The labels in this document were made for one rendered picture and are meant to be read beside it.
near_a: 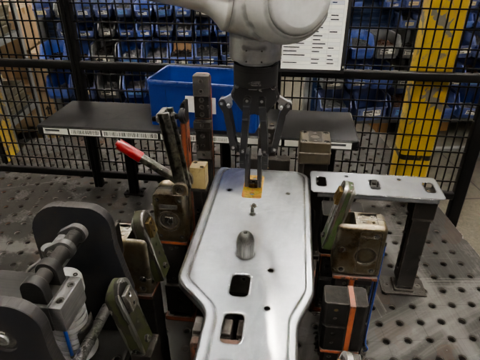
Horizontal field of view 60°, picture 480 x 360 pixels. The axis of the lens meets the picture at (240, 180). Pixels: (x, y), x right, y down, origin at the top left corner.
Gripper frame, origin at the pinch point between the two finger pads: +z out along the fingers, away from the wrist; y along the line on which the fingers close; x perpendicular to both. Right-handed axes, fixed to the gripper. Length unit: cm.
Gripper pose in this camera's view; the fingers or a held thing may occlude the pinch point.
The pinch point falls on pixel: (253, 168)
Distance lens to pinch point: 80.1
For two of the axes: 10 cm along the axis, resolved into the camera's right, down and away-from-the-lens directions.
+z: 0.0, 8.7, 5.0
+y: 9.9, 0.6, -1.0
